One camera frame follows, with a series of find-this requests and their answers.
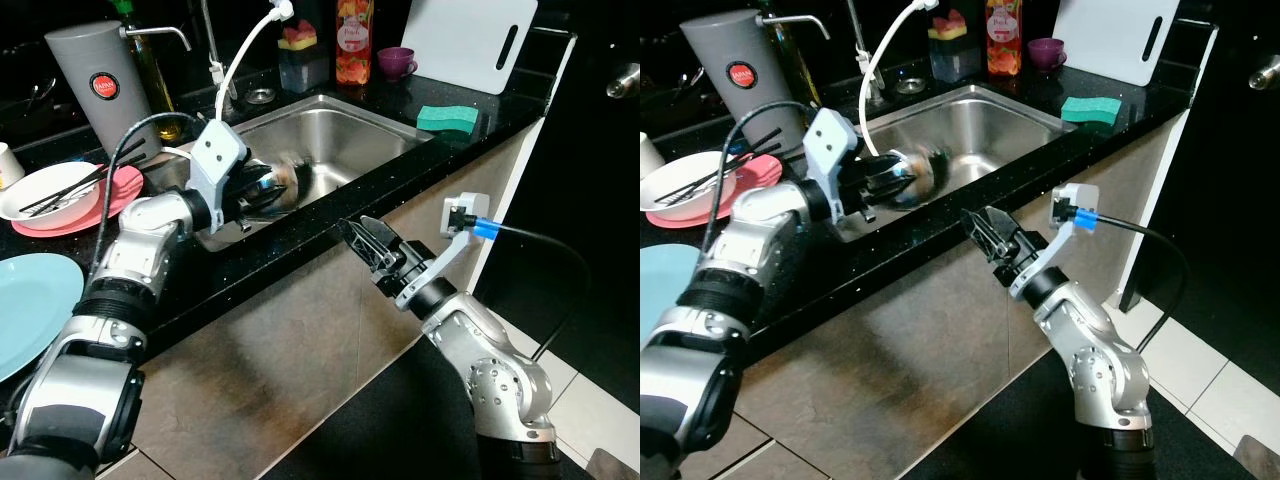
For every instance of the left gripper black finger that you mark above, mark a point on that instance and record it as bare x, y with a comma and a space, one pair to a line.
885, 199
888, 165
270, 175
268, 209

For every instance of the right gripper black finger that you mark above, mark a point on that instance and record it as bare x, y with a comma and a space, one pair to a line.
1002, 226
362, 248
985, 238
380, 236

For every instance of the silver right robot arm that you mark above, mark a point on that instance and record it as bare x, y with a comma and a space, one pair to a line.
490, 370
1095, 350

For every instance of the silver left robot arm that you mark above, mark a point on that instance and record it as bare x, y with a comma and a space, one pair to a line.
730, 270
120, 270

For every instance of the stainless steel sink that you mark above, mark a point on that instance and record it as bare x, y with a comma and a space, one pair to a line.
340, 140
990, 125

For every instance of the pink plate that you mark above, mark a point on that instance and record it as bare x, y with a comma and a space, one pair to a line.
120, 200
760, 180

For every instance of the chrome faucet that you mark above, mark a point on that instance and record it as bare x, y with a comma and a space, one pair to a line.
858, 50
212, 60

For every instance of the sponge holder with yellow sponge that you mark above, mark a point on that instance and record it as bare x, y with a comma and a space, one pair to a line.
953, 50
302, 60

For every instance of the black chopstick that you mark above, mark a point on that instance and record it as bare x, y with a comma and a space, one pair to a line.
70, 195
710, 183
730, 165
90, 178

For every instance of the oil bottle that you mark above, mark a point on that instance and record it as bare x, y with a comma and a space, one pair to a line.
795, 60
160, 90

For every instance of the green sponge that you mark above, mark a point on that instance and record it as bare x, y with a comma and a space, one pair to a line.
1092, 110
450, 118

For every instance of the orange juice bottle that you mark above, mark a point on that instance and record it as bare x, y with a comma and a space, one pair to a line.
1004, 40
354, 45

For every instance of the grey canister with red logo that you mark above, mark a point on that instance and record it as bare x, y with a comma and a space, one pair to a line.
95, 90
740, 75

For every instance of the purple cup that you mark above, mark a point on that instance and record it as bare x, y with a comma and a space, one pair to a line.
1046, 53
395, 62

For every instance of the white bowl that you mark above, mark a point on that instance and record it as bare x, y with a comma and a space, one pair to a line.
40, 205
680, 160

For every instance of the white printed mug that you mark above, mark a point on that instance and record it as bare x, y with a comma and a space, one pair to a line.
650, 155
8, 165

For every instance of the white cutting board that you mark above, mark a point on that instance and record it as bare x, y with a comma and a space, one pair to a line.
460, 40
1110, 35

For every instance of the light blue plate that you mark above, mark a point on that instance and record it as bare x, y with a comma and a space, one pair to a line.
665, 290
30, 310

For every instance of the silver round knob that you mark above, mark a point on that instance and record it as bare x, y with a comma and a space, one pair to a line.
1265, 72
622, 82

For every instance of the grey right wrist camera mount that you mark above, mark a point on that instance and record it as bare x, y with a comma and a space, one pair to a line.
440, 260
1050, 250

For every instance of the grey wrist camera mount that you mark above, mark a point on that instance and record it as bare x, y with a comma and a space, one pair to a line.
440, 260
1050, 250
215, 155
830, 145

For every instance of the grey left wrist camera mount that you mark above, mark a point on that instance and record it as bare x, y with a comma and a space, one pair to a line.
830, 145
215, 155

